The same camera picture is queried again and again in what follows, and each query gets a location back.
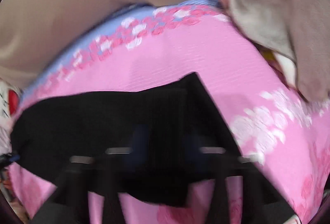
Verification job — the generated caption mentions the floral pastel blanket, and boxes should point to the floral pastel blanket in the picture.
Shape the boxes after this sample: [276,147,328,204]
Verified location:
[220,0,329,102]

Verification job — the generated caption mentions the pink rose bedsheet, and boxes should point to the pink rose bedsheet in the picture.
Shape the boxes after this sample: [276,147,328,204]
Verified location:
[20,0,329,223]

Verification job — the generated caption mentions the black pants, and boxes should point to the black pants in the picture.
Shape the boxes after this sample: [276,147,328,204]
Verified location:
[11,73,239,207]

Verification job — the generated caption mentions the cat face pillow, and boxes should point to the cat face pillow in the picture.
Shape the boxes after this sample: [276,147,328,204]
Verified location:
[0,81,21,120]

